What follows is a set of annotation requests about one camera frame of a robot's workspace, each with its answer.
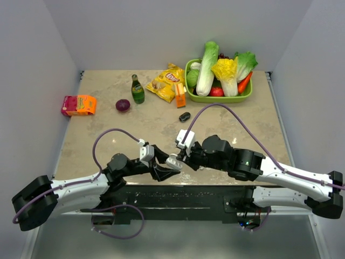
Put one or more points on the yellow Lays chips bag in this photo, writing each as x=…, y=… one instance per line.
x=163, y=84

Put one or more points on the orange juice carton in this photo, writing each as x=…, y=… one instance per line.
x=180, y=95

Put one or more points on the green glass bottle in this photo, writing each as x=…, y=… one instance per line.
x=137, y=90

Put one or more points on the white earbud charging case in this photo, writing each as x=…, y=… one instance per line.
x=173, y=163

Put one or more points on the round green cabbage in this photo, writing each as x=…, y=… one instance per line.
x=192, y=78

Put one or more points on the black earbud charging case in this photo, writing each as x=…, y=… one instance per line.
x=184, y=117

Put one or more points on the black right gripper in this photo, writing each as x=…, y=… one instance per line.
x=189, y=160

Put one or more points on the orange carrot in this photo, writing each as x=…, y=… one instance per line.
x=243, y=84

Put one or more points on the green leaf lettuce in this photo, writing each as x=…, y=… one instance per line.
x=246, y=62

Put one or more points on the yellow leaf cabbage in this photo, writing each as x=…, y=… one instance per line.
x=225, y=70

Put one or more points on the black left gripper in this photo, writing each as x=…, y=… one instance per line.
x=159, y=173

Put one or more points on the dark purple grapes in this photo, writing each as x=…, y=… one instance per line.
x=222, y=56

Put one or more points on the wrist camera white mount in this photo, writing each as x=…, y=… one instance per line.
x=146, y=151
x=185, y=141

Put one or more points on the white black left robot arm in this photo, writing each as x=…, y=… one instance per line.
x=43, y=198

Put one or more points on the red apple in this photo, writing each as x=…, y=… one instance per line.
x=216, y=92

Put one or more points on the pink orange snack box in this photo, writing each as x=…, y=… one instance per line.
x=78, y=105

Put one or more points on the long napa cabbage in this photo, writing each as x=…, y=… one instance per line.
x=206, y=75

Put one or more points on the red onion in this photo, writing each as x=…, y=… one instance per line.
x=122, y=105

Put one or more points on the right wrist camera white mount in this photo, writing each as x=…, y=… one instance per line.
x=185, y=141

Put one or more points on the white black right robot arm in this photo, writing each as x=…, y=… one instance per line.
x=319, y=193

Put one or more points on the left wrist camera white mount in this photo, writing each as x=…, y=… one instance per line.
x=146, y=151

